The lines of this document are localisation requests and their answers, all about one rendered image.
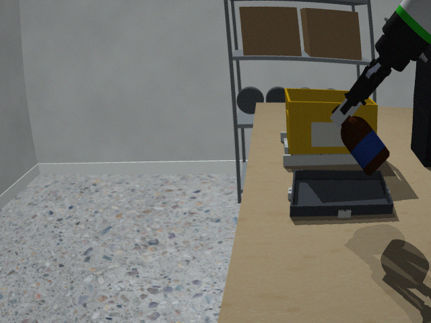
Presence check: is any brown glass bottle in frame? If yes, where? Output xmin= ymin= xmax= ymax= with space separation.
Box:
xmin=341 ymin=115 xmax=390 ymax=176

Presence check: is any yellow open-top crate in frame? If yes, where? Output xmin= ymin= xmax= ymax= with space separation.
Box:
xmin=284 ymin=88 xmax=378 ymax=154

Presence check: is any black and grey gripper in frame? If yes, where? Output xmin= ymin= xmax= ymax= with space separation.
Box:
xmin=330 ymin=34 xmax=410 ymax=127

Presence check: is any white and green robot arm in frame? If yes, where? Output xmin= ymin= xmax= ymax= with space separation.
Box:
xmin=382 ymin=0 xmax=431 ymax=63

